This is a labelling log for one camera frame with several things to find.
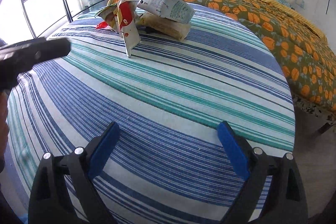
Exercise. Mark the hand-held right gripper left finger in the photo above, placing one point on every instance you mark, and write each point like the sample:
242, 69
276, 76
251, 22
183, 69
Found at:
103, 150

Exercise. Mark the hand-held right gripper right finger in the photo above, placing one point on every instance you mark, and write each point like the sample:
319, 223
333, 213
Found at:
233, 150

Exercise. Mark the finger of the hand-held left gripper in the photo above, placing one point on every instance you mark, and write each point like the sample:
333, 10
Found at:
52, 48

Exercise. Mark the small red wrapper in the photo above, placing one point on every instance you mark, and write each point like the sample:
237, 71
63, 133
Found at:
101, 26

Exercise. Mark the red white carton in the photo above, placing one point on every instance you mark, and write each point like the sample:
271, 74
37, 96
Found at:
128, 27

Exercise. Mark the pale yellow packet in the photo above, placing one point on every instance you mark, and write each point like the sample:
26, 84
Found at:
170, 27

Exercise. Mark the white green drink carton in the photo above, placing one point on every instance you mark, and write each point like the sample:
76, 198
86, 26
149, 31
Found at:
165, 5

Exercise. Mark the blue green striped tablecloth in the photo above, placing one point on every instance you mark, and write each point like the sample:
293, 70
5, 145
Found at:
162, 98

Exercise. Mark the leaf print bed skirt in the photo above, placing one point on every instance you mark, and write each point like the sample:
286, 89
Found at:
315, 106

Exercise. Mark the bed with orange-flower quilt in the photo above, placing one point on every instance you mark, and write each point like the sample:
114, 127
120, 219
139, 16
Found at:
288, 43

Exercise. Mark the white wardrobe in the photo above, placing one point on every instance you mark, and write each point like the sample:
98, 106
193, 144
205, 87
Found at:
325, 3

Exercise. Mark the white wall socket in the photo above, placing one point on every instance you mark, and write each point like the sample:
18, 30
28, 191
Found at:
301, 3

